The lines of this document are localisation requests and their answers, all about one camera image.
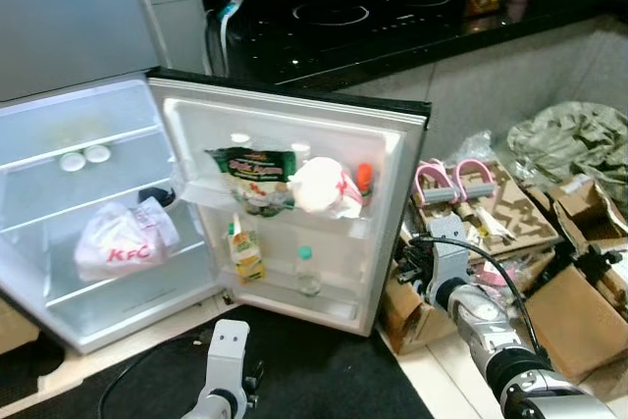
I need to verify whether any white printed paper receipt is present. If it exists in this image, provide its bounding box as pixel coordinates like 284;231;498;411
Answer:
137;198;183;248

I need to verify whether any white KFC plastic bag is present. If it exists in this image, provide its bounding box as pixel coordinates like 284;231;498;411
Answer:
74;198;183;283

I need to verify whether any glass fridge shelf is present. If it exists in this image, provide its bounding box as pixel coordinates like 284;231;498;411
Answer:
0;95;166;175
0;149;173;236
10;213;217;310

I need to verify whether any white lined fridge door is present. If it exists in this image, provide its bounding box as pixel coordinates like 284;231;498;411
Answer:
147;66;433;337

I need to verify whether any small cardboard box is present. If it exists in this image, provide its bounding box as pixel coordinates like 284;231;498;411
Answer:
378;262;438;356

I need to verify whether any black floor mat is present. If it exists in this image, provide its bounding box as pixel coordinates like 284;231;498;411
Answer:
0;306;438;419

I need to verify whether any deep clear door shelf bin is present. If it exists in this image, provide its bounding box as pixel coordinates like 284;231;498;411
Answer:
221;262;369;332

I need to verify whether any pink hand grip exerciser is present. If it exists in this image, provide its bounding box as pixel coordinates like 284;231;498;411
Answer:
453;157;497;204
414;159;457;209

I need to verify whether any clear bottle with green cap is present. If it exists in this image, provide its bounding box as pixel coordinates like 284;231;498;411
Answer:
294;245;323;297

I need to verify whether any clear plastic bag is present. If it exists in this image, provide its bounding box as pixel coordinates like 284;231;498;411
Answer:
446;242;550;292

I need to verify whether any cardboard insert with cutouts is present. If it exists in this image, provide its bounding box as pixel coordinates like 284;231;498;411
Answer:
412;159;560;263

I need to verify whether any white bag with pink contents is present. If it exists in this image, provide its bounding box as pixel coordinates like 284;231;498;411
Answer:
289;156;364;221

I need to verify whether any yellow green juice pouch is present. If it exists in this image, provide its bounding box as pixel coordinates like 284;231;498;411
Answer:
228;215;266;283

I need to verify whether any open cardboard box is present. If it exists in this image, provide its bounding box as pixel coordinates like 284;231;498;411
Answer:
545;179;628;243

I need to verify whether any green white Stok Ayam pouch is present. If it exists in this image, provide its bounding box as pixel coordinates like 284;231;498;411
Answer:
206;147;297;216

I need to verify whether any crumpled olive green cloth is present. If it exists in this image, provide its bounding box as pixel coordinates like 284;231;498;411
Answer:
505;102;628;204

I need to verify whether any clear bowl with black lid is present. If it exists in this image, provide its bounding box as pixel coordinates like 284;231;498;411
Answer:
137;183;178;209

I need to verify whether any black induction cooktop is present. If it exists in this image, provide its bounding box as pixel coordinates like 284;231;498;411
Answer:
235;0;472;77

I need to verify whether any green bottle with white lid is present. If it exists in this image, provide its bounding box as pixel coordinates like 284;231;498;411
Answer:
59;149;87;173
84;144;112;165

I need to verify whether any black kitchen counter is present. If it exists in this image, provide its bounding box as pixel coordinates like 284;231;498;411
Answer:
201;0;628;96

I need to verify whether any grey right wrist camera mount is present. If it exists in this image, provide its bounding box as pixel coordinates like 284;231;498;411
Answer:
427;235;470;304

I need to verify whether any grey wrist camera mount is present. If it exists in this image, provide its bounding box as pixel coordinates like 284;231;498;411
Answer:
204;319;251;405
427;235;470;304

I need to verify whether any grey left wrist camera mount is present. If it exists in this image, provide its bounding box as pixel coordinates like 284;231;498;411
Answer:
204;319;251;405

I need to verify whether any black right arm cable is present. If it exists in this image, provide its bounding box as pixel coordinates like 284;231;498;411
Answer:
407;233;539;361

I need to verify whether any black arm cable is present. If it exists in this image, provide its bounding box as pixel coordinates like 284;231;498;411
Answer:
407;233;539;361
98;336;212;419

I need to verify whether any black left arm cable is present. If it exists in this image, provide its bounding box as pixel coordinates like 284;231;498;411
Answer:
98;336;212;419

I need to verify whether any white cable with teal plug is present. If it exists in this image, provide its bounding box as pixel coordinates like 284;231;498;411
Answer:
204;0;246;77

